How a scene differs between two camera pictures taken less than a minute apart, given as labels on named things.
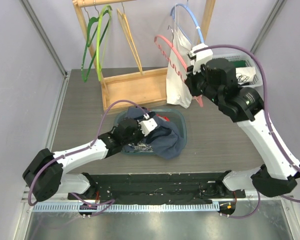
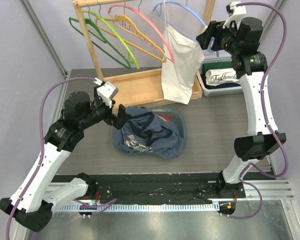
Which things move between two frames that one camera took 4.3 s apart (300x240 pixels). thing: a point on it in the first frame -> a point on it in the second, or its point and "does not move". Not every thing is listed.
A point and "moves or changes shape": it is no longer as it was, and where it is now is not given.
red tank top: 165,117 does not move
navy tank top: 167,140 does not move
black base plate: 157,188 does not move
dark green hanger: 83,65 -> 91,26
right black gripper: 190,83 -> 212,33
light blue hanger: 193,17 moves or changes shape
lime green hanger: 99,46 -> 132,57
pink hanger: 198,99 -> 171,59
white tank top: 177,92 moves or changes shape
